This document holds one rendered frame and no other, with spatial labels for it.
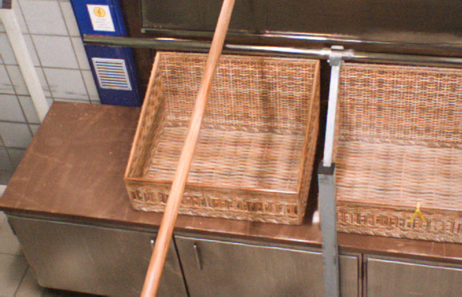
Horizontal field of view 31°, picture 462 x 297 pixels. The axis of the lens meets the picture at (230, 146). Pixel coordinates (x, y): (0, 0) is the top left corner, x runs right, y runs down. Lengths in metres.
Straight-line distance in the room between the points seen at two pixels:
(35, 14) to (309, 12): 0.95
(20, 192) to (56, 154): 0.19
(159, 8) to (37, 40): 0.52
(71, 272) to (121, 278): 0.19
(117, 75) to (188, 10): 0.41
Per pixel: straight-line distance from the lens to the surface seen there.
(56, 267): 3.06
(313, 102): 2.61
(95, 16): 2.81
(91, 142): 2.95
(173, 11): 2.73
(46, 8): 2.92
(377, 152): 2.75
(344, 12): 2.60
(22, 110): 3.33
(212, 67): 2.16
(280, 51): 2.24
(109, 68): 2.95
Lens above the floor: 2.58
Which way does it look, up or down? 45 degrees down
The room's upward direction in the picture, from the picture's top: 9 degrees counter-clockwise
